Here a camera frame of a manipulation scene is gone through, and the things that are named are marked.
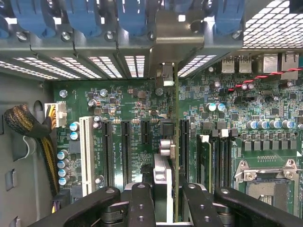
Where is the black power connector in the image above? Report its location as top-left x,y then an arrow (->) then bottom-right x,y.
51,189 -> 71,213

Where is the blue card retention latch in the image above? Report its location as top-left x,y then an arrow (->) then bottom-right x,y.
64,0 -> 103,37
0,15 -> 10,40
116,0 -> 148,36
212,0 -> 246,36
10,0 -> 57,38

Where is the open black PC case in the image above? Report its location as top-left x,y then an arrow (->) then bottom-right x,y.
0,0 -> 303,227

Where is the green motherboard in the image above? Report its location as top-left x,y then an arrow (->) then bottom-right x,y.
53,55 -> 303,218

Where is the black RAM slot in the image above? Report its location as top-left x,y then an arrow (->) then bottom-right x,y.
221,136 -> 232,190
212,136 -> 221,190

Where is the braided power cable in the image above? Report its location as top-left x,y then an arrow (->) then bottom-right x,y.
3,104 -> 60,197

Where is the silver rear port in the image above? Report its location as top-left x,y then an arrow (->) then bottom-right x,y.
262,53 -> 279,74
238,55 -> 253,74
280,52 -> 300,81
221,55 -> 236,74

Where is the white expansion slot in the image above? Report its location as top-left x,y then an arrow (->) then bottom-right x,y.
79,115 -> 95,198

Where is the short black expansion slot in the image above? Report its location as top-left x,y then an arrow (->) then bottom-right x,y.
141,119 -> 151,146

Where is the white power connector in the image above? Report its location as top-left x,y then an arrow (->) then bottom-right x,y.
44,101 -> 68,130

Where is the red black twisted wire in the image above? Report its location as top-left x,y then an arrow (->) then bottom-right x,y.
228,67 -> 302,92

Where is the CPU socket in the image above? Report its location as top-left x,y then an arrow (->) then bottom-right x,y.
234,158 -> 300,217

